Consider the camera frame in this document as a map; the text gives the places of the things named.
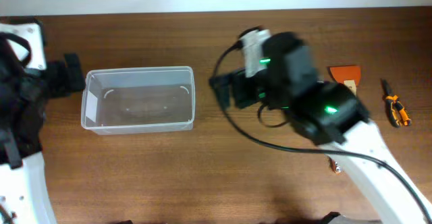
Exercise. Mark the orange black long-nose pliers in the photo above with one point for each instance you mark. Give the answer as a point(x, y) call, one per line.
point(395, 110)

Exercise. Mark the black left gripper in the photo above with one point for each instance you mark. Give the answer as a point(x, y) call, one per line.
point(74, 73)

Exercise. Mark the orange scraper with wooden handle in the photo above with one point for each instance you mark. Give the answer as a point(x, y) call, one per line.
point(348, 75)

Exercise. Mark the orange socket bit rail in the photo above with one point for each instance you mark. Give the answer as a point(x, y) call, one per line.
point(335, 166)

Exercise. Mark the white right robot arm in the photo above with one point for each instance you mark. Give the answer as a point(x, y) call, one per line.
point(279, 74)

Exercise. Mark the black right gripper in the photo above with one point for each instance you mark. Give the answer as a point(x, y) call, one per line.
point(222, 91)

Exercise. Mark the clear plastic container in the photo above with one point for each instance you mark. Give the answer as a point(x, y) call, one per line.
point(139, 100)

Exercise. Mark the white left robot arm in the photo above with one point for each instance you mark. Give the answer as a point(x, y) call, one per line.
point(28, 83)

